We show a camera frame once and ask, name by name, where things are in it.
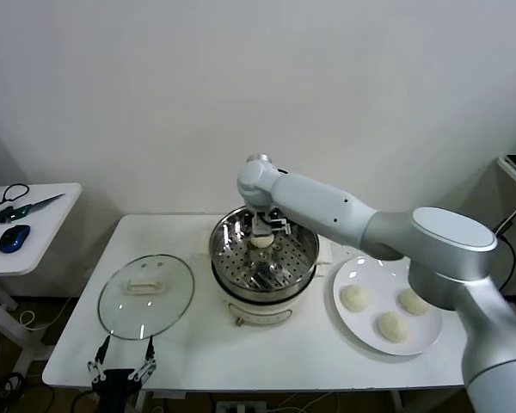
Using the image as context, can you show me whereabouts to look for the white equipment stand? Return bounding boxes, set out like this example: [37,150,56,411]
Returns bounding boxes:
[496,154,516,194]

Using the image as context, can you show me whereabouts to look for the black cable with adapter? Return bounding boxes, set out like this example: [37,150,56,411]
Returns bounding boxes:
[493,217,516,298]

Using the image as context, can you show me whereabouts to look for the stainless steel steamer basket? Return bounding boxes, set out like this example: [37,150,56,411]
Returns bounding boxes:
[196,205,333,302]

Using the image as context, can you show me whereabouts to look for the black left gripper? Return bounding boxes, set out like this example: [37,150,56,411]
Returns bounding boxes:
[87,335,158,413]

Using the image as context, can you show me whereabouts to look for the white side table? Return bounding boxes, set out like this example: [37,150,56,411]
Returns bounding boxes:
[0,183,83,375]

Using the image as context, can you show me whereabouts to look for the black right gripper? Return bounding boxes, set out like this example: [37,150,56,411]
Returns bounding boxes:
[251,209,273,240]

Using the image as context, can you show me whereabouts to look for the thin white floor cable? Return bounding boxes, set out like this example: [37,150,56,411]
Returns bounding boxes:
[279,391,341,413]
[18,296,72,332]

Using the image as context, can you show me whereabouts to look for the white round plate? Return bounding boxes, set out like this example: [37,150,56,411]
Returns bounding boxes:
[331,256,444,357]

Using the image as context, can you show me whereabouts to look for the black looped cable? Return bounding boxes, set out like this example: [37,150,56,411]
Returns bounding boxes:
[0,183,31,211]

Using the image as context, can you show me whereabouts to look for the glass pot lid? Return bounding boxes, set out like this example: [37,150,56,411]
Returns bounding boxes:
[96,254,196,342]

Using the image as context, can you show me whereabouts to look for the blue computer mouse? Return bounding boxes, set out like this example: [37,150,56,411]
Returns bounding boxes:
[0,224,31,255]

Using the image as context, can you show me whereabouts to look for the white power strip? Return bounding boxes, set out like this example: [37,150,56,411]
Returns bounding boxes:
[214,399,268,413]

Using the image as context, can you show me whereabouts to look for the black floor cable bundle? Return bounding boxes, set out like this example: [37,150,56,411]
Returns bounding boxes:
[0,372,27,413]

